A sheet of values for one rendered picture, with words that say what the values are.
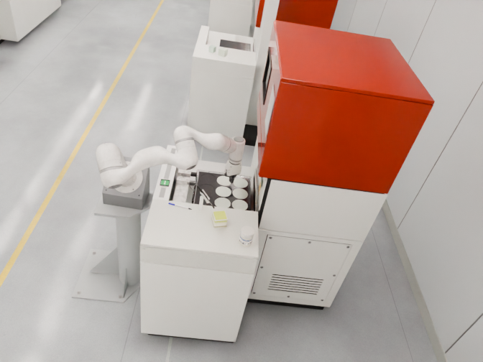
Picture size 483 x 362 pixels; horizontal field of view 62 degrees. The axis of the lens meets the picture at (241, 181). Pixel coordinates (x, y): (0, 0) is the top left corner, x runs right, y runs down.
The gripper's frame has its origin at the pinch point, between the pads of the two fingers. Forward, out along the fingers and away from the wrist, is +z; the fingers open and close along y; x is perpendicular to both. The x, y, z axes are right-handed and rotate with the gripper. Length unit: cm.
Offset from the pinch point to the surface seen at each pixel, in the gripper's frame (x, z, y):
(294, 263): 48, 41, -30
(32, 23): -485, 78, 84
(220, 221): 38.5, -7.5, 26.1
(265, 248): 38.3, 29.0, -10.8
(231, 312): 61, 52, 21
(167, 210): 16, -2, 49
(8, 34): -444, 77, 116
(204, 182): -7.4, 4.6, 15.5
